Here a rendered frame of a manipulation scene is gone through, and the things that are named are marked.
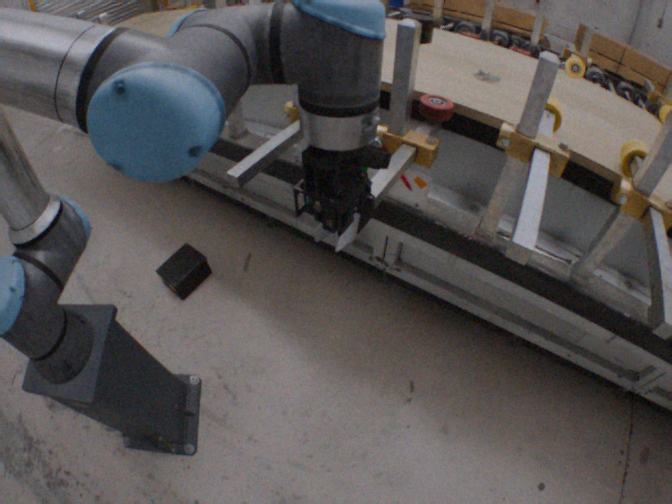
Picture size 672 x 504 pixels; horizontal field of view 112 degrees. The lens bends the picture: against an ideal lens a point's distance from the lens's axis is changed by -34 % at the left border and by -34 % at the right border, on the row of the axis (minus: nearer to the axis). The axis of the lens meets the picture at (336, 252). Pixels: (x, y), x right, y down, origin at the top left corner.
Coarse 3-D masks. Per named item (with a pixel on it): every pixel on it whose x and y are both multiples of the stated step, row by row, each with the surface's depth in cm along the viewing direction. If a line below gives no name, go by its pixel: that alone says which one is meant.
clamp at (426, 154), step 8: (384, 128) 70; (384, 136) 69; (392, 136) 68; (400, 136) 68; (408, 136) 68; (416, 136) 68; (424, 136) 68; (384, 144) 71; (392, 144) 70; (400, 144) 69; (408, 144) 67; (416, 144) 66; (424, 144) 66; (392, 152) 71; (416, 152) 68; (424, 152) 67; (432, 152) 66; (416, 160) 69; (424, 160) 68; (432, 160) 68
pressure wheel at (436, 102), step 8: (424, 96) 73; (432, 96) 74; (440, 96) 74; (424, 104) 71; (432, 104) 71; (440, 104) 72; (448, 104) 71; (424, 112) 72; (432, 112) 71; (440, 112) 70; (448, 112) 71; (440, 120) 72
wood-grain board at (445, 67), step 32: (160, 32) 138; (448, 32) 121; (384, 64) 89; (448, 64) 92; (480, 64) 95; (512, 64) 99; (416, 96) 78; (448, 96) 76; (480, 96) 77; (512, 96) 79; (576, 96) 86; (608, 96) 93; (576, 128) 71; (608, 128) 74; (640, 128) 78; (576, 160) 64; (608, 160) 62
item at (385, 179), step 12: (432, 120) 74; (420, 132) 71; (432, 132) 73; (396, 156) 65; (408, 156) 65; (396, 168) 62; (372, 180) 60; (384, 180) 60; (396, 180) 64; (372, 192) 58; (384, 192) 60
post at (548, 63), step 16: (544, 64) 42; (544, 80) 44; (528, 96) 47; (544, 96) 45; (528, 112) 49; (528, 128) 51; (512, 160) 57; (512, 176) 59; (496, 192) 64; (496, 208) 66; (480, 224) 72; (496, 224) 69
